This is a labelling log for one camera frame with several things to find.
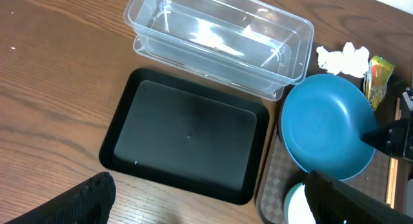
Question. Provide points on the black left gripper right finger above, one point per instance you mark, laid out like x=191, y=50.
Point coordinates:
x=332, y=201

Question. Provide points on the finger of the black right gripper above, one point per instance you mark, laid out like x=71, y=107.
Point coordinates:
x=387, y=138

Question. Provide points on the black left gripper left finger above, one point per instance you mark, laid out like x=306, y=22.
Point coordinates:
x=88, y=202

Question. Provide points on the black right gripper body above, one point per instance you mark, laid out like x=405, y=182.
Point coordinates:
x=404, y=112

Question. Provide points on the yellow snack wrapper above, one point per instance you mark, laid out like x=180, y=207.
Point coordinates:
x=376, y=79

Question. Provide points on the dark blue plate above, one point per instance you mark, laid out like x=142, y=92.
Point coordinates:
x=322, y=122

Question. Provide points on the black waste tray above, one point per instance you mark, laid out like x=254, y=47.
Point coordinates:
x=185, y=135

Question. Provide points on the crumpled white tissue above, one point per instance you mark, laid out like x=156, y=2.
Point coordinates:
x=349, y=61

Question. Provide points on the clear plastic bin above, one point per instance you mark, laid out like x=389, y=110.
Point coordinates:
x=244, y=44

